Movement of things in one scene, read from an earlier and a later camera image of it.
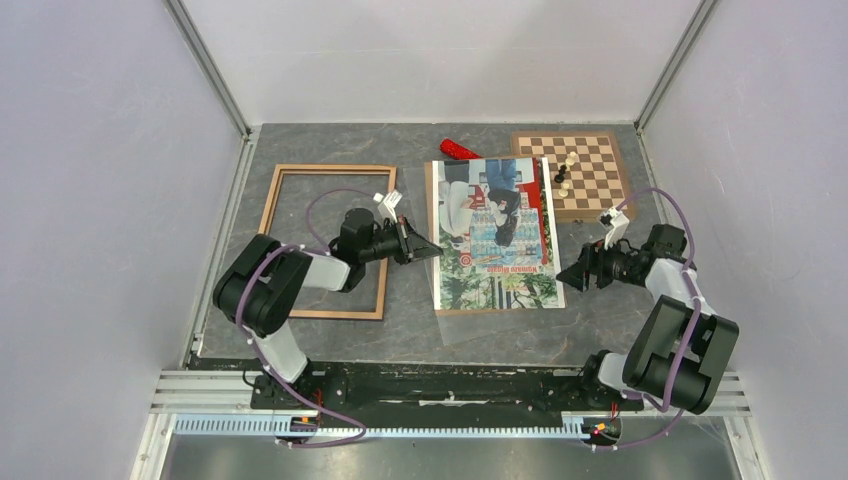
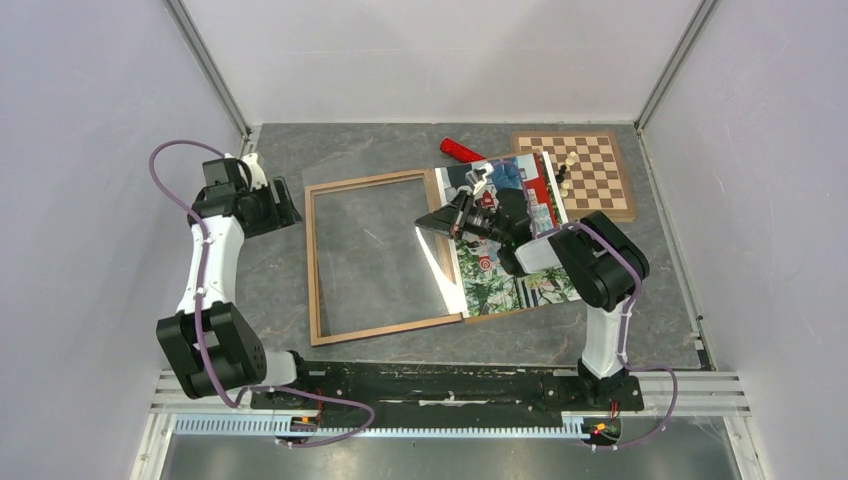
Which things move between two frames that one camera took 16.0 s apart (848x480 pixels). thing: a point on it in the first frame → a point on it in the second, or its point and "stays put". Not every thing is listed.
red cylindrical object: [457, 151] stays put
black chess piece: [561, 174] stays put
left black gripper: [412, 245] → [285, 215]
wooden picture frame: [276, 176] → [313, 276]
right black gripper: [593, 260] → [448, 220]
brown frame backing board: [429, 203] → [484, 287]
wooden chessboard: [584, 169] stays put
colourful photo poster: [492, 220] stays put
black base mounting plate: [411, 392] stays put
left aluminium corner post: [189, 31] stays put
